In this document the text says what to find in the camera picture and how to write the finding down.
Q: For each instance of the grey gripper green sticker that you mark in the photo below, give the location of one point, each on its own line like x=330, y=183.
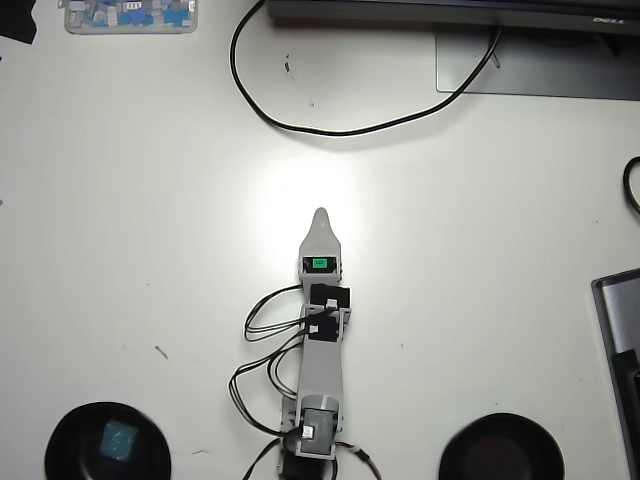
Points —
x=320, y=272

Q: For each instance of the blue cube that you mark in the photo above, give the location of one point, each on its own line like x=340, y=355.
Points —
x=118, y=440

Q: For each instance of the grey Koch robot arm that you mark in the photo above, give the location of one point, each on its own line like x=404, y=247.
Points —
x=320, y=370

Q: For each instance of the black Dell monitor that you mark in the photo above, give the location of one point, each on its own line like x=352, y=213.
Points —
x=450, y=11

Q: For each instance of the grey monitor stand base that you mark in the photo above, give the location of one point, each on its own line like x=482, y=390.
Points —
x=550, y=70

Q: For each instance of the black bowl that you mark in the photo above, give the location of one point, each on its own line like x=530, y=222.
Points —
x=65, y=450
x=500, y=450

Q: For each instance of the clear plastic parts box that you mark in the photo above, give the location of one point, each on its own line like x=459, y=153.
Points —
x=130, y=15

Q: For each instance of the grey laptop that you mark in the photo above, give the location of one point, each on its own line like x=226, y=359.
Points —
x=617, y=310

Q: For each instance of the black device on laptop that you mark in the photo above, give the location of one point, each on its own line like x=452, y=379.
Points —
x=627, y=380

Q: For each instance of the black cloth item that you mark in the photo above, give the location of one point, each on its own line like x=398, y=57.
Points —
x=17, y=17

